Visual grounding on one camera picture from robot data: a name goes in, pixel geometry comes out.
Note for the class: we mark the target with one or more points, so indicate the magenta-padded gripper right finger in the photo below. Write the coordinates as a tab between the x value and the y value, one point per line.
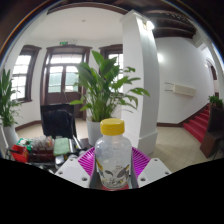
142	163

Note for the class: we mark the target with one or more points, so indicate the black chair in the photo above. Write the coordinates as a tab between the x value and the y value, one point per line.
58	121

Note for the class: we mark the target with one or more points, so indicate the green folded cloth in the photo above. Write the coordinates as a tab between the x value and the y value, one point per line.
61	146

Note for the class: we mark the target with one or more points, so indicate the red plastic box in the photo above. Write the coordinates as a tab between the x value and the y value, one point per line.
20	154

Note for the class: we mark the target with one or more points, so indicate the dark framed window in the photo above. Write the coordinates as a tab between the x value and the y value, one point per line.
23	73
116	60

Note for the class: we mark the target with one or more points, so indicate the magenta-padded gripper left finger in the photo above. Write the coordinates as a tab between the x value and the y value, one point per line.
85	163

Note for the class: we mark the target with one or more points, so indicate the group of small clear jars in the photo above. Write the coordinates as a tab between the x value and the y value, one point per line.
41	143

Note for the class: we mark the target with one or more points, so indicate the red carpeted staircase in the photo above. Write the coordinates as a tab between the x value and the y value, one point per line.
197	124

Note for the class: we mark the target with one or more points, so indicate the dark wooden glazed double door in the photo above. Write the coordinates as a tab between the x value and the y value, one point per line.
61	78

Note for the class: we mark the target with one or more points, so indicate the green exit sign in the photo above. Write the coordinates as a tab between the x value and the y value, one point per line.
63	42

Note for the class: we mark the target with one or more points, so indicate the small green potted plant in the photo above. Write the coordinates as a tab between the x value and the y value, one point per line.
215	100

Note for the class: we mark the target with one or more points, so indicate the dark wooden cabinet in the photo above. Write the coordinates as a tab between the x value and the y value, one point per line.
213	131

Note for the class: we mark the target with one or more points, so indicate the leafy plant in white pot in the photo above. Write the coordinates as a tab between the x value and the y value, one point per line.
6	100
103	86

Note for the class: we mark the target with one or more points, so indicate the clear bottle with yellow cap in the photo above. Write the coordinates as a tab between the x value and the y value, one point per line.
113	156

